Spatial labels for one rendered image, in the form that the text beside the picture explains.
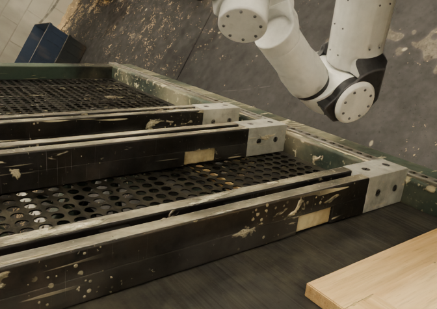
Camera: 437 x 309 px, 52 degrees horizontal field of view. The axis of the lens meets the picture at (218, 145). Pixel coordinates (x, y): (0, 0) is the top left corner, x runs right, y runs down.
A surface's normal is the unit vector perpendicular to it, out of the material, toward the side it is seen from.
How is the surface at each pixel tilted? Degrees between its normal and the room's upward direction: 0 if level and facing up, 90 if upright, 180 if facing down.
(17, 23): 90
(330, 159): 31
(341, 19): 46
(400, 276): 59
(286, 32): 7
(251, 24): 86
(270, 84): 0
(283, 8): 41
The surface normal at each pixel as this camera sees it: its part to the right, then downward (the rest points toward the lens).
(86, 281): 0.60, 0.29
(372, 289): 0.10, -0.95
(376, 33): 0.40, 0.57
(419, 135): -0.63, -0.40
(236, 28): -0.14, 0.86
